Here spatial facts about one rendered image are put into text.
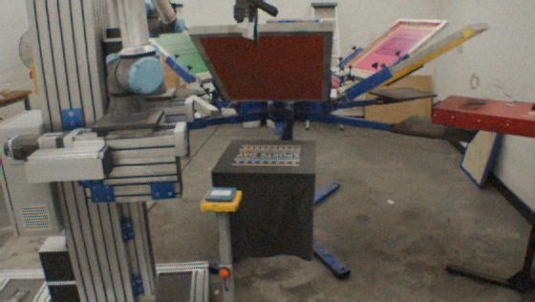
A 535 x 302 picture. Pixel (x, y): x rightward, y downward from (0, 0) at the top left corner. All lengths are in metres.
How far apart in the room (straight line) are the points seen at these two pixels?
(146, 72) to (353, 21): 5.17
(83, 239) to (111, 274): 0.20
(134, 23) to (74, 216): 0.90
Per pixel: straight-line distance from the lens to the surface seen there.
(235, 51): 1.88
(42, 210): 1.89
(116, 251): 1.95
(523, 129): 2.35
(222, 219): 1.59
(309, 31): 1.71
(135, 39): 1.36
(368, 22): 6.35
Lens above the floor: 1.59
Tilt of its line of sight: 18 degrees down
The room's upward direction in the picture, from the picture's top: 1 degrees counter-clockwise
